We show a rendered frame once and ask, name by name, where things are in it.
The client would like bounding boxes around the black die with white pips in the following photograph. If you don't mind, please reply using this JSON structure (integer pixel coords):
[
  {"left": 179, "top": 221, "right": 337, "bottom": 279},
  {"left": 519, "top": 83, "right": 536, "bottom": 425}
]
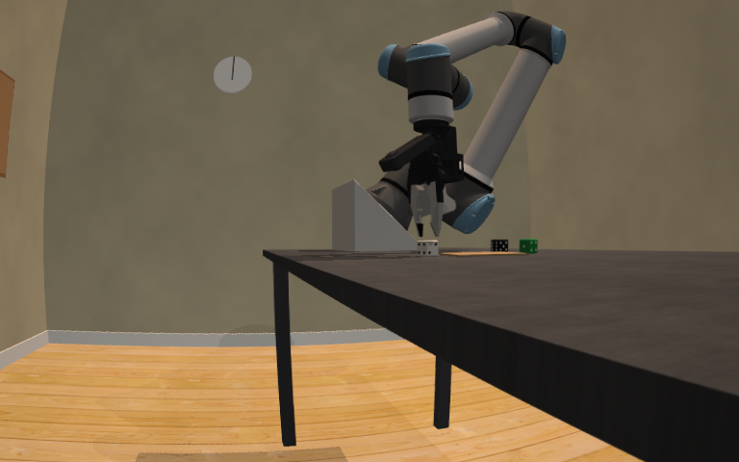
[{"left": 491, "top": 240, "right": 508, "bottom": 252}]

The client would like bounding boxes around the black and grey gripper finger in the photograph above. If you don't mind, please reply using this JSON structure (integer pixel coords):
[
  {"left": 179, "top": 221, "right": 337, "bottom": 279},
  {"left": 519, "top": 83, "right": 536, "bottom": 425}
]
[
  {"left": 427, "top": 163, "right": 456, "bottom": 237},
  {"left": 407, "top": 171, "right": 431, "bottom": 237}
]

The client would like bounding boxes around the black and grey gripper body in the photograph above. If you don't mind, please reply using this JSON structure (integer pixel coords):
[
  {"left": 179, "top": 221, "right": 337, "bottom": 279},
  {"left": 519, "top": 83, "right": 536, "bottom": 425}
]
[{"left": 409, "top": 119, "right": 464, "bottom": 184}]

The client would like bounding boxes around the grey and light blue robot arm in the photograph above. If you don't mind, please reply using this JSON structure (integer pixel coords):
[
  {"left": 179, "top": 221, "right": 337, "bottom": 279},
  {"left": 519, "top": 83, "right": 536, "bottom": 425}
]
[{"left": 366, "top": 11, "right": 566, "bottom": 234}]

